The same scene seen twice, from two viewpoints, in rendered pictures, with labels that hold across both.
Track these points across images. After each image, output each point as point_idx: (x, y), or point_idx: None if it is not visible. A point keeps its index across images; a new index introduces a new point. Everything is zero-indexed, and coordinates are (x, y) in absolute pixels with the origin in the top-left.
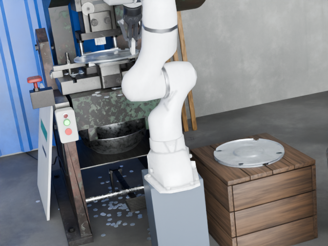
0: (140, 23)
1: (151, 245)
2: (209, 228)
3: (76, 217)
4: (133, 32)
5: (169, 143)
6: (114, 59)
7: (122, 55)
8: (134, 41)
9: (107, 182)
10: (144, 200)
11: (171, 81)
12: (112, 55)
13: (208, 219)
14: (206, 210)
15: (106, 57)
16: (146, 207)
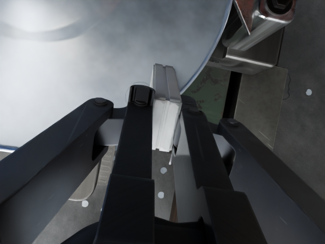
0: (293, 225)
1: (99, 185)
2: (171, 213)
3: None
4: (181, 157)
5: None
6: (7, 151)
7: (111, 37)
8: (169, 150)
9: None
10: (106, 162)
11: None
12: (55, 16)
13: (173, 214)
14: (176, 217)
15: (6, 27)
16: (97, 184)
